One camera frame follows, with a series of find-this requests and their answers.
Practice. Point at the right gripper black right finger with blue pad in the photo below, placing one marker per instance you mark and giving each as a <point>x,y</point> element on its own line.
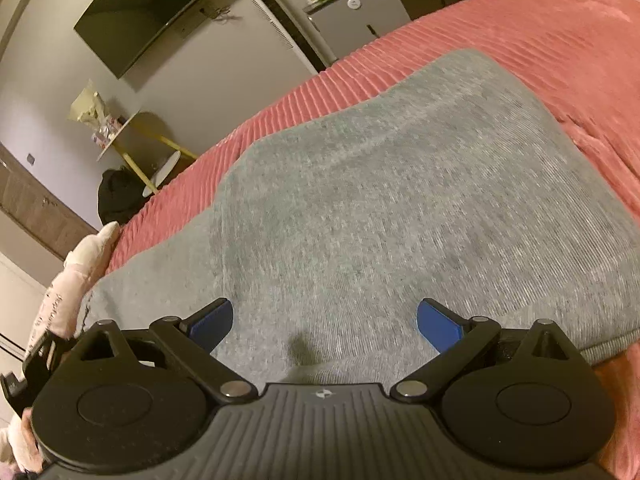
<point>480,361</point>

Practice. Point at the grey sweatpants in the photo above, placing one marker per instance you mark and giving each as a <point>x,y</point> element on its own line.
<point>456,184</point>

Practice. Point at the black wall television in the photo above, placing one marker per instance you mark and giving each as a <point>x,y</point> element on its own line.
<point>118,32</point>

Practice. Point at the pink ribbed bedspread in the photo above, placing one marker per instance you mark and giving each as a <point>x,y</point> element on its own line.
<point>580,58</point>

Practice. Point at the grey mini fridge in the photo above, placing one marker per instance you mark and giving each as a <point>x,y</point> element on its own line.
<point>348,25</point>

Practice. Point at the yellow legged side table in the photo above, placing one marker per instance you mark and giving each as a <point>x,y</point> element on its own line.
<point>145,145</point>

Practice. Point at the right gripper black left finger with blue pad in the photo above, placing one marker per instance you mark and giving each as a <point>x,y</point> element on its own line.
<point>170,361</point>

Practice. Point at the pink white pillow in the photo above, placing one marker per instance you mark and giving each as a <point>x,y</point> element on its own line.
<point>82,268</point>

